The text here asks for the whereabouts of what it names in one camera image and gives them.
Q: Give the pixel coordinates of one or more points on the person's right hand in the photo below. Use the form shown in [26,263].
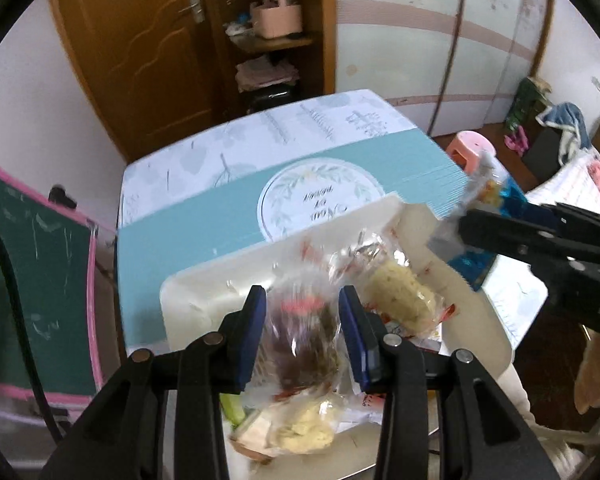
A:
[592,375]

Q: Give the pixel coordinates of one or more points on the yellow bun clear packet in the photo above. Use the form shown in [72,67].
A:
[300,425]
[400,292]

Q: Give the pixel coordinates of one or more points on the wooden shelf unit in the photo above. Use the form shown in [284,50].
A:
[325,35]

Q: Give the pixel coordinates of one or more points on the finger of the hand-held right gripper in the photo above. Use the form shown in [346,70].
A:
[520,249]
[505,224]

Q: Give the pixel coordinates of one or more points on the pink plastic stool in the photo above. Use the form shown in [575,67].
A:
[467,145]

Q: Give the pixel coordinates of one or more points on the red white snack packet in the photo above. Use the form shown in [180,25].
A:
[442,316]

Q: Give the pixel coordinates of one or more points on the blue white towel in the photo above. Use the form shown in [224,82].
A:
[570,120]

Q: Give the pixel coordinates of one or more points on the pink slippers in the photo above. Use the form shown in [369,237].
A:
[517,139]

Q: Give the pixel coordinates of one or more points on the pink framed chalkboard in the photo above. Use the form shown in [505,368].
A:
[35,270]

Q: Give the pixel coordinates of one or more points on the folded pink cloths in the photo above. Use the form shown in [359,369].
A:
[265,75]

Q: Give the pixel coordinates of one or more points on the pale sliding wardrobe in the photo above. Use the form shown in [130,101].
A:
[405,50]

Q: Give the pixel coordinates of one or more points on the pink plastic basket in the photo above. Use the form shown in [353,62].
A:
[277,20]

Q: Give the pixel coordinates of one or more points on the black storage box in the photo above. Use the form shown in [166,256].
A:
[542,150]

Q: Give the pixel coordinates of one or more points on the white plastic tray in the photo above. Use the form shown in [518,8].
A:
[205,290]

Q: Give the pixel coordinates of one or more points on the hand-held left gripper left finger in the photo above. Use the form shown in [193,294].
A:
[250,345]

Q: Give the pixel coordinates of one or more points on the black easel knob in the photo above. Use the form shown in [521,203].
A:
[62,195]

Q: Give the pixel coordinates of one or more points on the green snack packet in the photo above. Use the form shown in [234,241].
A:
[232,407]

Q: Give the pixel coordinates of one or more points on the green patterned bag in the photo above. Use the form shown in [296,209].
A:
[527,100]

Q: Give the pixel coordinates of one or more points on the brown wooden door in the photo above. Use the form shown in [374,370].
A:
[130,60]

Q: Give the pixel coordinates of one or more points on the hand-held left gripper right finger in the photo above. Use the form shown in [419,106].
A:
[354,345]

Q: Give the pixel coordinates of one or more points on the dark chocolate cake packet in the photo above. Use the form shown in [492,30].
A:
[305,355]

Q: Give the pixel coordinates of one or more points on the blue snack packet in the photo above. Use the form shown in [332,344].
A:
[487,190]

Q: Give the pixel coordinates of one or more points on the blue white cloth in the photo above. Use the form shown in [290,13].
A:
[239,27]

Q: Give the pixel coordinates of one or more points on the checked blanket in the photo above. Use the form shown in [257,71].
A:
[565,185]

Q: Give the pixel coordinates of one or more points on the teal floral tablecloth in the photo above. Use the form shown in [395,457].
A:
[180,230]

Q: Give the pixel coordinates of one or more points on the black bag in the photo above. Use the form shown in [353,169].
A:
[272,100]

